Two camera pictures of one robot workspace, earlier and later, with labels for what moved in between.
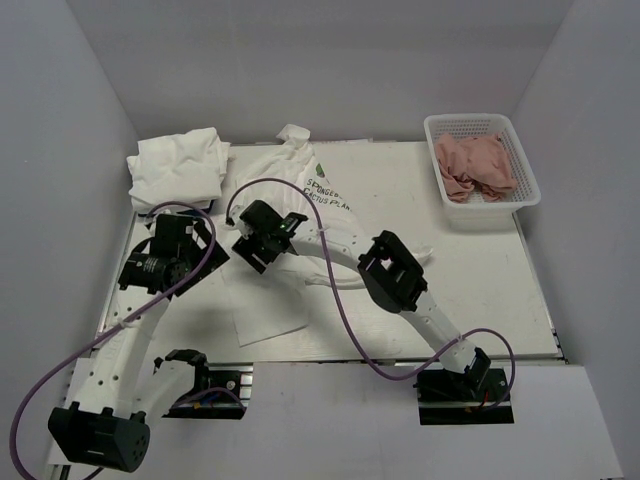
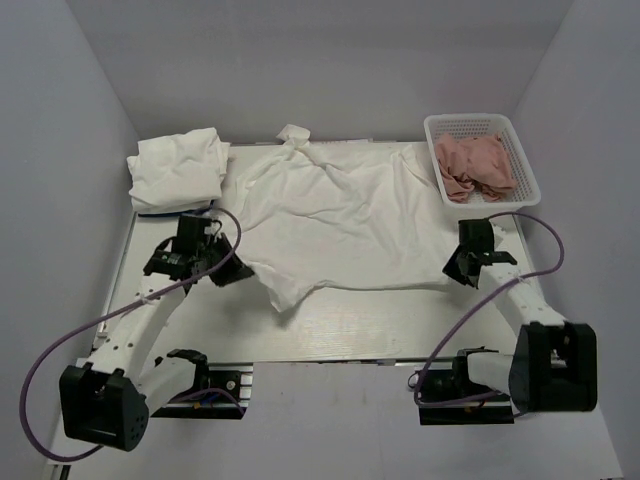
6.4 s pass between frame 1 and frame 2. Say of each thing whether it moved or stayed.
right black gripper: moved
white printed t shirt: moved
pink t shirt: stayed
